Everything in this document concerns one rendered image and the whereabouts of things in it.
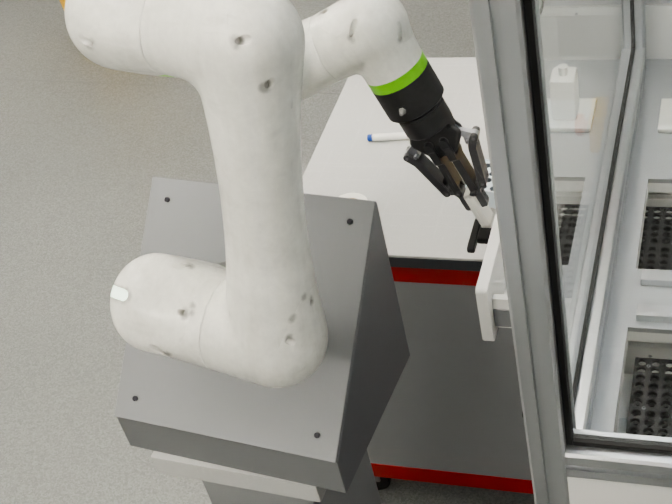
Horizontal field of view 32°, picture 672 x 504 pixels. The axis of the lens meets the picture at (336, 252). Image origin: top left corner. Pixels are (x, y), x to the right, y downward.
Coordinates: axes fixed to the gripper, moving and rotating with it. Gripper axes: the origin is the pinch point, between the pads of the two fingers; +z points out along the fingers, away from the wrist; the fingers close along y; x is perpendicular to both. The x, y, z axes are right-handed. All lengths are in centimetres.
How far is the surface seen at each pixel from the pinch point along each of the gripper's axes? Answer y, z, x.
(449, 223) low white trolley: 15.8, 13.2, -15.8
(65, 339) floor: 158, 42, -48
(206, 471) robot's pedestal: 41, 5, 42
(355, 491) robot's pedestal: 34, 32, 27
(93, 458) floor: 134, 51, -10
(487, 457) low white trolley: 33, 67, -8
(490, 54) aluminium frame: -41, -55, 58
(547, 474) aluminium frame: -22, -3, 58
